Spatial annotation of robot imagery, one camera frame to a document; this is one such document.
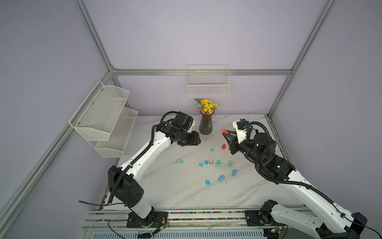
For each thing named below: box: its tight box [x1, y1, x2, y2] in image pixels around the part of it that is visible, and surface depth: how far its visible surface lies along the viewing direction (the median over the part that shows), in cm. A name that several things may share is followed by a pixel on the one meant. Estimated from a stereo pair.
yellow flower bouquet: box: [193, 98, 220, 116], surface depth 95 cm
